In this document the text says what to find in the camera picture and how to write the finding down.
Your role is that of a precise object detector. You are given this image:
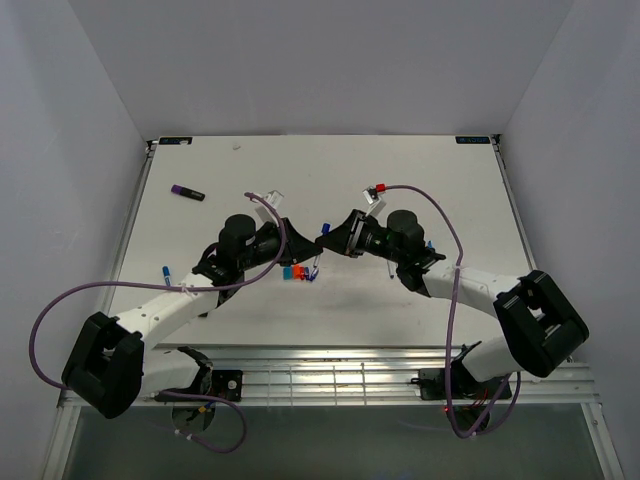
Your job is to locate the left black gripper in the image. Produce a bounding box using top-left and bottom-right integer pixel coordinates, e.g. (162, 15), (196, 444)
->
(239, 218), (323, 272)

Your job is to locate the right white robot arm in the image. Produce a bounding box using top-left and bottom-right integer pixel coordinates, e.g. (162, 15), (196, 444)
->
(315, 210), (589, 397)

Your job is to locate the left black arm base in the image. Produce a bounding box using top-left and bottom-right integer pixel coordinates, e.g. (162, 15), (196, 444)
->
(154, 346), (243, 403)

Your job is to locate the left blue corner label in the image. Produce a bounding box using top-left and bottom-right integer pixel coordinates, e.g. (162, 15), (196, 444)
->
(158, 137), (193, 145)

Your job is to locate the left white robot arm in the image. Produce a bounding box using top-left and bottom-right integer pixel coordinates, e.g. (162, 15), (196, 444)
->
(62, 214), (322, 419)

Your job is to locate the small blue capped pen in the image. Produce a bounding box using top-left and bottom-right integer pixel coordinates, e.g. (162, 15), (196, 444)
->
(311, 255), (321, 273)

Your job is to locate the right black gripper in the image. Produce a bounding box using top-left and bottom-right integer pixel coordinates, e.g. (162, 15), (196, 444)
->
(315, 209), (404, 265)

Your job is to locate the purple capped black highlighter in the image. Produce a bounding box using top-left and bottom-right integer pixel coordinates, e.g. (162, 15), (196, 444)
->
(171, 184), (206, 202)

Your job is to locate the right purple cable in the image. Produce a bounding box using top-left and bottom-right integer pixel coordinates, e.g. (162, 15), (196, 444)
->
(384, 184), (522, 440)

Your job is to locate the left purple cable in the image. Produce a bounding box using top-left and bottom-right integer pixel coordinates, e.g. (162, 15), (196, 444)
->
(28, 191), (289, 454)

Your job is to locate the purple cable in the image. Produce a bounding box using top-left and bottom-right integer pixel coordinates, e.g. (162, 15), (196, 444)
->
(384, 184), (522, 440)
(28, 191), (289, 454)

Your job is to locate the right blue corner label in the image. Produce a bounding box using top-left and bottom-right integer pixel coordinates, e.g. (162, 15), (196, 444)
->
(455, 136), (491, 145)

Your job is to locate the aluminium frame rail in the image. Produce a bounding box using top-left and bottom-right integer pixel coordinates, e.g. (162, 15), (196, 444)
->
(131, 346), (601, 407)

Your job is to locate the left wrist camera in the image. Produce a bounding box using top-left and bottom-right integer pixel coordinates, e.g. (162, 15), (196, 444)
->
(255, 190), (284, 223)

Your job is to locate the blue corner label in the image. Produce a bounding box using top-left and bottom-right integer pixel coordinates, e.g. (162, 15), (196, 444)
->
(455, 136), (491, 145)
(158, 137), (193, 145)

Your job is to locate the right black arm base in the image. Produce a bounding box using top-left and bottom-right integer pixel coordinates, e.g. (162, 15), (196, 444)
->
(410, 341), (504, 400)

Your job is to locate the large blue capped marker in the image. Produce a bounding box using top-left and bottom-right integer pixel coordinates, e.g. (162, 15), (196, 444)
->
(162, 265), (172, 286)

